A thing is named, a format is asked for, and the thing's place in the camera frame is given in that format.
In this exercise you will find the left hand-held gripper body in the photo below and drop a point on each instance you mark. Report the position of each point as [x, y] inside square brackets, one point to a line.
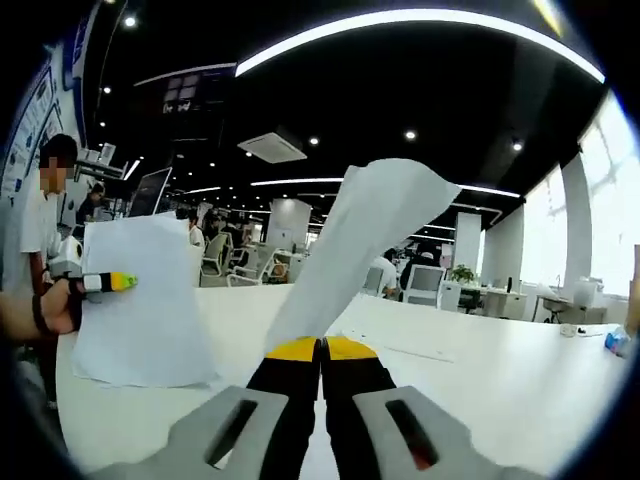
[62, 260]

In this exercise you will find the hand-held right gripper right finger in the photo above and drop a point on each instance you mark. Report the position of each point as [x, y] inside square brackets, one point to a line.
[360, 400]

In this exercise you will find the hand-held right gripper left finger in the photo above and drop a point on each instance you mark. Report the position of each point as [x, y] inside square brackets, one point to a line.
[280, 400]

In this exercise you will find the bundle of white printing papers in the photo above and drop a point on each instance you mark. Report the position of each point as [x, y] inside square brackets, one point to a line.
[140, 330]

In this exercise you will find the white printing paper sheet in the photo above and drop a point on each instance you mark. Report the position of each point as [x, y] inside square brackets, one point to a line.
[360, 225]

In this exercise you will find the person's left hand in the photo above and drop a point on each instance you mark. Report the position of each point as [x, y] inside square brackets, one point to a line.
[62, 310]

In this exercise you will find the tilted monitor on stand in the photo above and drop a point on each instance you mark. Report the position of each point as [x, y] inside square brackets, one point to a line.
[150, 192]

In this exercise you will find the white shelf rack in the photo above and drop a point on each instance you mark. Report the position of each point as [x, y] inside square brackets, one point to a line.
[100, 162]

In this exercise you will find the group of white office chairs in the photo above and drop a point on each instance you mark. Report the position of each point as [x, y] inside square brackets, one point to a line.
[425, 280]

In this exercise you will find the potted green plant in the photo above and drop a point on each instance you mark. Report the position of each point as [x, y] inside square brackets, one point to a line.
[463, 274]

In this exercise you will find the dark hanging display screen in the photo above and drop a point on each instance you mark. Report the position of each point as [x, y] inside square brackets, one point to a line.
[182, 92]

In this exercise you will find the ceiling air conditioner unit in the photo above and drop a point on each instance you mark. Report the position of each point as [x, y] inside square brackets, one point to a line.
[272, 148]

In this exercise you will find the thin curved ceiling light strip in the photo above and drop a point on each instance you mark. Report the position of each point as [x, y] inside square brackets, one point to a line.
[300, 181]

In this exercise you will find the small white box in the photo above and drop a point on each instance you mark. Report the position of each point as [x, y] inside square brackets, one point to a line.
[567, 330]

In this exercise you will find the metal sink stand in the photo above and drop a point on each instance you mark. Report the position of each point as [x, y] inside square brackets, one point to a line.
[570, 300]

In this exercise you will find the blue tissue pack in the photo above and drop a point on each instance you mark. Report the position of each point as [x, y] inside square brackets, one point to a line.
[617, 342]

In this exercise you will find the brown cardboard box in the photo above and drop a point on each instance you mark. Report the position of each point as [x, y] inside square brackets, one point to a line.
[635, 305]

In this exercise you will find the wide curved ceiling light strip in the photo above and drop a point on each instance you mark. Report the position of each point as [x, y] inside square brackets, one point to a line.
[400, 17]

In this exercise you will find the blue white wall display boards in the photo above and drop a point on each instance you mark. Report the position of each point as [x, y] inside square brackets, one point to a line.
[30, 125]

